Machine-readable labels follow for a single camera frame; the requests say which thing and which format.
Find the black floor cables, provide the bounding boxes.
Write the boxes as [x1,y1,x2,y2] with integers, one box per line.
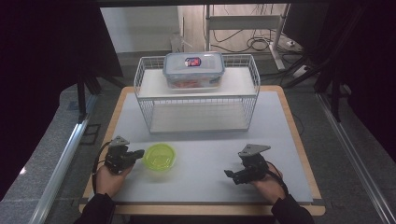
[210,27,283,54]

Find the black metal stand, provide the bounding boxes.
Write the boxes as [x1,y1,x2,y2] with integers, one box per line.
[313,60,345,123]
[76,69,104,123]

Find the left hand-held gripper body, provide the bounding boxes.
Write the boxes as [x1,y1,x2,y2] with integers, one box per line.
[104,135,138,175]

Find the white wire rack shelf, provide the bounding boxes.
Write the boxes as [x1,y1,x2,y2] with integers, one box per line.
[133,53,262,135]

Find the green plastic bowl with lid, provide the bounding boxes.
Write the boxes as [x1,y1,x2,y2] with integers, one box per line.
[141,142,177,172]

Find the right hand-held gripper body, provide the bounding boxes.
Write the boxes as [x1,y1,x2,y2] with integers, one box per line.
[231,143,272,187]

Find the left hand-held gripper cable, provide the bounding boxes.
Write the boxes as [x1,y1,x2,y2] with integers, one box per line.
[91,141,114,188]

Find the white metal desk frame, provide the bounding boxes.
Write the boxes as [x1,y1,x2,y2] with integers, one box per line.
[204,3,291,72]

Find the aluminium rail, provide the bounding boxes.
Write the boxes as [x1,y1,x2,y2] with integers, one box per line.
[315,92,396,224]
[28,94,95,224]

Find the hand-held gripper cable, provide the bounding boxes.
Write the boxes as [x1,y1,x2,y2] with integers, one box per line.
[91,141,114,188]
[264,161,290,196]

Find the person's right hand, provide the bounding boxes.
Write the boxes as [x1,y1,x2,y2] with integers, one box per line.
[249,162,286,205]

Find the clear plastic food container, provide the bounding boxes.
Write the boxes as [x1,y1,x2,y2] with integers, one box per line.
[162,51,226,90]

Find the black curtain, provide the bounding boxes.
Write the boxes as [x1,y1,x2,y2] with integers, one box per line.
[306,0,396,157]
[0,0,124,202]

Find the white power strip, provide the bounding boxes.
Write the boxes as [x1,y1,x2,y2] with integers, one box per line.
[291,64,313,79]

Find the right hand-held gripper cable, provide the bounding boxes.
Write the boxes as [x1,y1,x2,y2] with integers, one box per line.
[264,161,290,196]

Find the person's left hand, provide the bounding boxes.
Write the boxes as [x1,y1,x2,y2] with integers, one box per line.
[94,163,134,199]

